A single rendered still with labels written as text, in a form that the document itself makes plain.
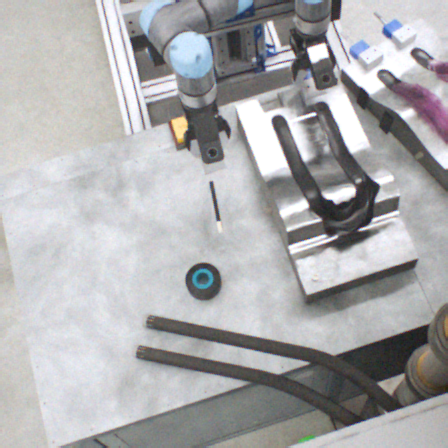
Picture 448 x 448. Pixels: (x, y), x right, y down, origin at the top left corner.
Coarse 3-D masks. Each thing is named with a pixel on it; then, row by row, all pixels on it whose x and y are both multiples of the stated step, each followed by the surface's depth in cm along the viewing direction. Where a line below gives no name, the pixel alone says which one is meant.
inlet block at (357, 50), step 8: (344, 32) 188; (352, 40) 187; (360, 40) 185; (352, 48) 185; (360, 48) 184; (368, 48) 183; (376, 48) 182; (352, 56) 186; (360, 56) 182; (368, 56) 182; (376, 56) 181; (368, 64) 181; (376, 64) 184
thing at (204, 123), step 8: (192, 112) 150; (200, 112) 150; (208, 112) 150; (192, 120) 150; (200, 120) 150; (208, 120) 150; (200, 128) 150; (208, 128) 150; (216, 128) 150; (200, 136) 150; (208, 136) 150; (216, 136) 150; (200, 144) 150; (208, 144) 150; (216, 144) 150; (200, 152) 152; (208, 152) 150; (216, 152) 150; (208, 160) 151; (216, 160) 151
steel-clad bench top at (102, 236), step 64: (0, 192) 183; (64, 192) 182; (128, 192) 180; (192, 192) 179; (256, 192) 177; (64, 256) 175; (128, 256) 173; (192, 256) 172; (256, 256) 171; (64, 320) 168; (128, 320) 167; (192, 320) 165; (256, 320) 164; (320, 320) 163; (384, 320) 162; (64, 384) 162; (128, 384) 160; (192, 384) 159
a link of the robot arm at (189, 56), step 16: (192, 32) 136; (176, 48) 134; (192, 48) 134; (208, 48) 135; (176, 64) 135; (192, 64) 134; (208, 64) 137; (176, 80) 141; (192, 80) 138; (208, 80) 140; (192, 96) 143
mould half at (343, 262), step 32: (288, 96) 178; (320, 96) 177; (256, 128) 174; (320, 128) 174; (352, 128) 173; (256, 160) 172; (320, 160) 170; (288, 192) 164; (352, 192) 160; (384, 192) 160; (288, 224) 159; (320, 224) 160; (384, 224) 165; (288, 256) 169; (320, 256) 163; (352, 256) 162; (384, 256) 162; (416, 256) 161; (320, 288) 160
